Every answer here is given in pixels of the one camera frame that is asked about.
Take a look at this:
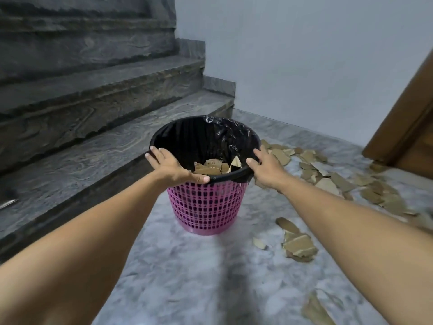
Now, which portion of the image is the person's left hand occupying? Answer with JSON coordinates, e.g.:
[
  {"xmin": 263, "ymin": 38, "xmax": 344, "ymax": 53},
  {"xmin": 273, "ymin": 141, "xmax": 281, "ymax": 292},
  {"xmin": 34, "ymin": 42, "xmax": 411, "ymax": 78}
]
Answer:
[{"xmin": 144, "ymin": 145, "xmax": 211, "ymax": 186}]

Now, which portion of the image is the person's right hand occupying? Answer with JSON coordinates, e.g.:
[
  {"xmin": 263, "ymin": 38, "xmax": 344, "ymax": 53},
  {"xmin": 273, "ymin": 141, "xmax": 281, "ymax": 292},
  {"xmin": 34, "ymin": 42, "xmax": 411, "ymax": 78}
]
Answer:
[{"xmin": 245, "ymin": 145, "xmax": 288, "ymax": 192}]

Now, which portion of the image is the black plastic bag liner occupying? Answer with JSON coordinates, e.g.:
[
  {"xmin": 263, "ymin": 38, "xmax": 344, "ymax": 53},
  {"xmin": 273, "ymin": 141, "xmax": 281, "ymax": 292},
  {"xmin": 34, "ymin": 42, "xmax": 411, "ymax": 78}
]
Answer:
[{"xmin": 149, "ymin": 115, "xmax": 262, "ymax": 185}]

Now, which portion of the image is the pink bin with black liner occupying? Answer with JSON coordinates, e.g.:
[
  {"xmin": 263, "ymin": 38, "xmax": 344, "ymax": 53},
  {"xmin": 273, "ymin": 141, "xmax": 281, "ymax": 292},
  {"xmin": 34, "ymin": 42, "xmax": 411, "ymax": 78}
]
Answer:
[{"xmin": 149, "ymin": 115, "xmax": 262, "ymax": 237}]

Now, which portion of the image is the torn corrugated paper piece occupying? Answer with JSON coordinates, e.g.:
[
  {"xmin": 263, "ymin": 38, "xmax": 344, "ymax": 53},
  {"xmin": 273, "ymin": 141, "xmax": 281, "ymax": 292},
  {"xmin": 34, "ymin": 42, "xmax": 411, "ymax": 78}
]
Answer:
[{"xmin": 282, "ymin": 232, "xmax": 318, "ymax": 264}]

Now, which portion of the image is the pile of brown paper pieces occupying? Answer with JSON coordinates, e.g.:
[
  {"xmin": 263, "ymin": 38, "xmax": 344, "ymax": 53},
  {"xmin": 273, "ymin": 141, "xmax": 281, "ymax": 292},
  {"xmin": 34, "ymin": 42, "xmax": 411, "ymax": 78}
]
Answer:
[{"xmin": 260, "ymin": 139, "xmax": 433, "ymax": 234}]

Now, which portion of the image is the person's right forearm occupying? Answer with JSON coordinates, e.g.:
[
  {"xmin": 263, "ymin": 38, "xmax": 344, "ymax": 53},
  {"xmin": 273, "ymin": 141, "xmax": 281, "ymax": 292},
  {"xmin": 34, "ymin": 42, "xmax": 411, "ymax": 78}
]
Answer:
[{"xmin": 274, "ymin": 172, "xmax": 433, "ymax": 325}]

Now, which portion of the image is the person's left forearm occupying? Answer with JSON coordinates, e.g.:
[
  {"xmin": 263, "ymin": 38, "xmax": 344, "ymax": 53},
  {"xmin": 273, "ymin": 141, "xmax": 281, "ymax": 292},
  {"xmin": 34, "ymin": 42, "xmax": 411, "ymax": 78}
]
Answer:
[{"xmin": 0, "ymin": 172, "xmax": 170, "ymax": 325}]

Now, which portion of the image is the grey granite staircase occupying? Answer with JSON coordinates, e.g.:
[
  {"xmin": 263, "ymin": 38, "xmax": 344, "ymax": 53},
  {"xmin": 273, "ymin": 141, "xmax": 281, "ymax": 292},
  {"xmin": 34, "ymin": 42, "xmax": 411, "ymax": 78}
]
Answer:
[{"xmin": 0, "ymin": 0, "xmax": 236, "ymax": 265}]

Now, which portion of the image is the brown wooden door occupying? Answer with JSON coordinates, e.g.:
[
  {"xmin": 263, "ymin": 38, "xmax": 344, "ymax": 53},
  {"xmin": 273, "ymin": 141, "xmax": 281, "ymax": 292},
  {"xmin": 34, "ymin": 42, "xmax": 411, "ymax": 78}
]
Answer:
[{"xmin": 362, "ymin": 47, "xmax": 433, "ymax": 172}]

